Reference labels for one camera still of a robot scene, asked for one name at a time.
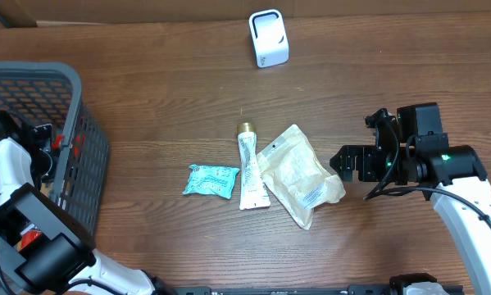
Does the black rail at table edge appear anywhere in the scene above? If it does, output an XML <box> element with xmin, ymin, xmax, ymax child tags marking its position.
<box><xmin>175</xmin><ymin>284</ymin><xmax>406</xmax><ymax>295</ymax></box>

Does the teal snack packet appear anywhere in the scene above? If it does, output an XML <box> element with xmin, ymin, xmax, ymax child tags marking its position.
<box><xmin>183</xmin><ymin>164</ymin><xmax>239</xmax><ymax>199</ymax></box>

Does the white barcode scanner stand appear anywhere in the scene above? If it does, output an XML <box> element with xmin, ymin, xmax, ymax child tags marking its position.
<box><xmin>248</xmin><ymin>9</ymin><xmax>289</xmax><ymax>68</ymax></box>

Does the white tube with gold cap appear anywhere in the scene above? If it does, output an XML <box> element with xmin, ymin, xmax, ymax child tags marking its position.
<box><xmin>237</xmin><ymin>122</ymin><xmax>271</xmax><ymax>210</ymax></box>

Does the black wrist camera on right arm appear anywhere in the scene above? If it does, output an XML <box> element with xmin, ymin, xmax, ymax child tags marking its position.
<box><xmin>365</xmin><ymin>108</ymin><xmax>400</xmax><ymax>152</ymax></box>

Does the beige paper pouch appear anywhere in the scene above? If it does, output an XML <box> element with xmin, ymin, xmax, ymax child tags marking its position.
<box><xmin>257</xmin><ymin>125</ymin><xmax>345</xmax><ymax>229</ymax></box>

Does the grey plastic mesh basket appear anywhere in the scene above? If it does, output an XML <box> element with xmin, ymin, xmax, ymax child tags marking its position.
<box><xmin>0</xmin><ymin>61</ymin><xmax>111</xmax><ymax>295</ymax></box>

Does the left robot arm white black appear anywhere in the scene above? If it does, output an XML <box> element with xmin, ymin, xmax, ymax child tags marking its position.
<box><xmin>0</xmin><ymin>111</ymin><xmax>174</xmax><ymax>294</ymax></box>

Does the red and clear snack package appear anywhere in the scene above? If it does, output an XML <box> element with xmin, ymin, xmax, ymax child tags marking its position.
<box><xmin>51</xmin><ymin>134</ymin><xmax>85</xmax><ymax>159</ymax></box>

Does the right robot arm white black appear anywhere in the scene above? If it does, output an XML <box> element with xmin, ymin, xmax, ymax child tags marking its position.
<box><xmin>330</xmin><ymin>102</ymin><xmax>491</xmax><ymax>294</ymax></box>

